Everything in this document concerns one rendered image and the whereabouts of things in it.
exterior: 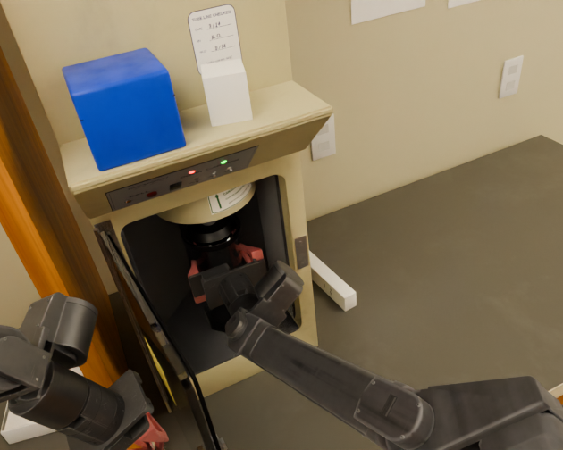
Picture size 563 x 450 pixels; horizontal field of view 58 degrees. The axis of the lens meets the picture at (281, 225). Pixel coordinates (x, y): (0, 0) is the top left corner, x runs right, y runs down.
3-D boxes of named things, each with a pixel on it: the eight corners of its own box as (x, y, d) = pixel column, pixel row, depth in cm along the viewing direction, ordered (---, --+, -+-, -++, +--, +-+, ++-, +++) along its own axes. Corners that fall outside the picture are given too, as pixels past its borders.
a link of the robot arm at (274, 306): (225, 340, 72) (271, 370, 75) (279, 282, 70) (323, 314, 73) (220, 300, 83) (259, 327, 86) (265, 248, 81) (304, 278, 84)
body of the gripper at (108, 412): (75, 433, 60) (25, 413, 55) (140, 372, 61) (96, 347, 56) (88, 479, 55) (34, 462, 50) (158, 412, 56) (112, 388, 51)
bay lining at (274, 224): (146, 298, 110) (92, 156, 89) (254, 257, 118) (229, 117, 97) (175, 381, 92) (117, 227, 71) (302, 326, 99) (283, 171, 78)
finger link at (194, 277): (176, 253, 91) (190, 284, 84) (214, 239, 93) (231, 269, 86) (185, 279, 95) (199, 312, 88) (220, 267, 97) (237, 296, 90)
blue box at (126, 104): (87, 138, 62) (60, 66, 57) (165, 116, 65) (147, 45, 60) (99, 173, 55) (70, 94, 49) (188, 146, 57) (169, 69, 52)
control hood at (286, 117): (84, 211, 68) (56, 145, 62) (299, 142, 77) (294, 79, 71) (96, 259, 59) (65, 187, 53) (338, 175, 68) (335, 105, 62)
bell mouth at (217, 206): (141, 186, 90) (132, 159, 87) (233, 157, 95) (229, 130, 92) (166, 238, 77) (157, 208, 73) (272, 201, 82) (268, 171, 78)
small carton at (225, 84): (209, 111, 65) (199, 64, 61) (247, 104, 65) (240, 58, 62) (212, 127, 61) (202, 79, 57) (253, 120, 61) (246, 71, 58)
